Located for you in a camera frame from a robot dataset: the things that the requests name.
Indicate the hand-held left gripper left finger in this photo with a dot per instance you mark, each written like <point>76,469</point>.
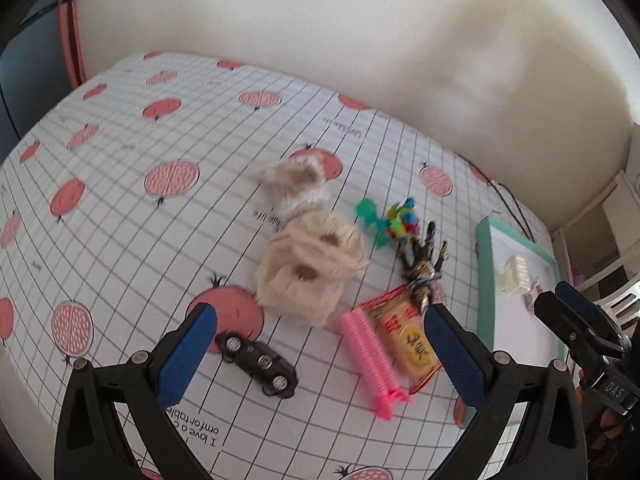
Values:
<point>187,350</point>

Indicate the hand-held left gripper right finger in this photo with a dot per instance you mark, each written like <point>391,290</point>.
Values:
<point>455,360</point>

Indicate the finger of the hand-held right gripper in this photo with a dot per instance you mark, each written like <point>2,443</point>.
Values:
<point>550,312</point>
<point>577,297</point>

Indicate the white tray with teal rim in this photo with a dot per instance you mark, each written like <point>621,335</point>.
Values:
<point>500,335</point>

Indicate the yellow red snack packet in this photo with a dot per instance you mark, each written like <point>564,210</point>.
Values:
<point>405,340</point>

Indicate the black toy car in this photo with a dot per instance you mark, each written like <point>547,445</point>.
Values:
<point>255,360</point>

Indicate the pink hair curler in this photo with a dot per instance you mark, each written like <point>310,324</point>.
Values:
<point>367,355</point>

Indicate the black gold robot toy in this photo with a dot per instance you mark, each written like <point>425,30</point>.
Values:
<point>425,265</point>

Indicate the beige knitted plush toy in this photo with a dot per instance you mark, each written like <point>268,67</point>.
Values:
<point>305,270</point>

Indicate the colourful bead toy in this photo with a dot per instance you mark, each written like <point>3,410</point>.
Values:
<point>400,222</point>

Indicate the white toy bed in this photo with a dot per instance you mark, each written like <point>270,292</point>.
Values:
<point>512,275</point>

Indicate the white shelf unit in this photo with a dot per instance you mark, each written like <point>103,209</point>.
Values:
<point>595,240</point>

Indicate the pomegranate print grid tablecloth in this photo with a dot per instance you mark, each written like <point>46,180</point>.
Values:
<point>150,260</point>

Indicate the green toy figure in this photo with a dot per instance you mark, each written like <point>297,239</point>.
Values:
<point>367,210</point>

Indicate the small beige knitted pouch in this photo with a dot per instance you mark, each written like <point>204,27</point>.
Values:
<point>295,185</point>

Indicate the pink vertical strip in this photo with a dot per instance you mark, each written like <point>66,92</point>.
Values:
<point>70,45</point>

